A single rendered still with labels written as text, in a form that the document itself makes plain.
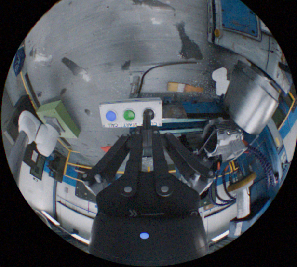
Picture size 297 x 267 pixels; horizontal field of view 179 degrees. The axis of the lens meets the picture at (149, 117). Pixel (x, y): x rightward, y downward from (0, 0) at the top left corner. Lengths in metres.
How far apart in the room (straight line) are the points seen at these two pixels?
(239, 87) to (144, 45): 0.39
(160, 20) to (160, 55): 0.16
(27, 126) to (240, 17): 1.06
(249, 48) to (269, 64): 0.08
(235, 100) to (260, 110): 0.11
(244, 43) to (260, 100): 0.17
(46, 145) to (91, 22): 0.74
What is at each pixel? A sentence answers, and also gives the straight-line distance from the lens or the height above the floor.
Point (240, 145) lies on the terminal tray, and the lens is 0.62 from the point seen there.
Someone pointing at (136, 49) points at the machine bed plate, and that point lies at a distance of 0.47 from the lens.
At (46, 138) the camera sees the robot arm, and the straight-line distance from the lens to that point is 0.81.
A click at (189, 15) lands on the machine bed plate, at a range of 0.51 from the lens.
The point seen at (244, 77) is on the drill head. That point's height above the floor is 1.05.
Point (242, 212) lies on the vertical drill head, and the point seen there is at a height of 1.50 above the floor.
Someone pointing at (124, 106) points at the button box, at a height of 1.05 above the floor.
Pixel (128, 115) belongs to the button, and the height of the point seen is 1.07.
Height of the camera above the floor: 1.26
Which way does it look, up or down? 44 degrees down
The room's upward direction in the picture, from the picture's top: 178 degrees clockwise
